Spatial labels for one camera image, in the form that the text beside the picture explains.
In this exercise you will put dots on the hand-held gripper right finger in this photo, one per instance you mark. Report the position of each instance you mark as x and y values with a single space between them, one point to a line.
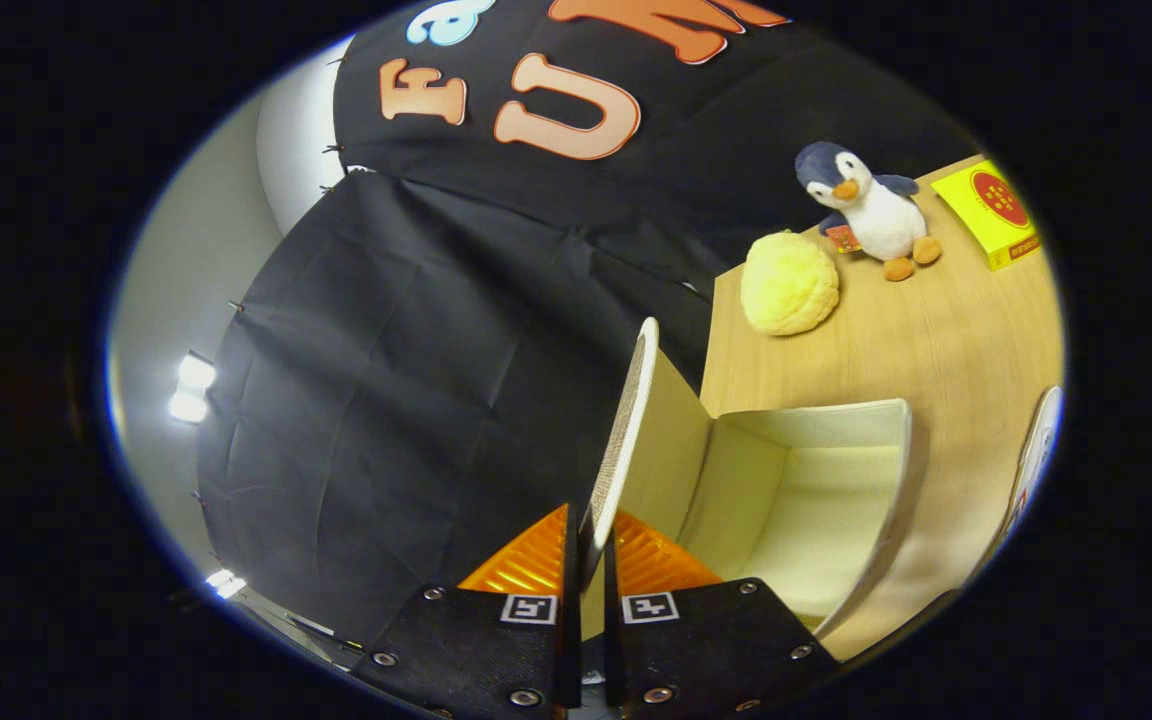
706 640

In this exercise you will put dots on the black backdrop cloth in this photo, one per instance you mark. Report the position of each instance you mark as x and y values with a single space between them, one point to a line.
406 380

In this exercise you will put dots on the ceiling light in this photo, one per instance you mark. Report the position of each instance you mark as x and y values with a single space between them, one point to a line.
225 583
192 388

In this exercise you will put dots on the white canvas shoe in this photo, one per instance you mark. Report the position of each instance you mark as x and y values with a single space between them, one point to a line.
1036 450

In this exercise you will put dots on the yellow round plush toy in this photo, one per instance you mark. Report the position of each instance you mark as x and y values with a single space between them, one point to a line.
788 285

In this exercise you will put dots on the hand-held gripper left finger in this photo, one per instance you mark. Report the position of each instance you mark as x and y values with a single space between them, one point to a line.
486 650

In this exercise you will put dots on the yellow book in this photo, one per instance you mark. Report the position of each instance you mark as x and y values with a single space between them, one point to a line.
991 205

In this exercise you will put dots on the beige fabric storage box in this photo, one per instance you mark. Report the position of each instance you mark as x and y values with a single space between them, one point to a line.
796 500

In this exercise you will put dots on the penguin plush toy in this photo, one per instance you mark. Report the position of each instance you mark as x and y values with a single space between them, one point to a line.
881 220

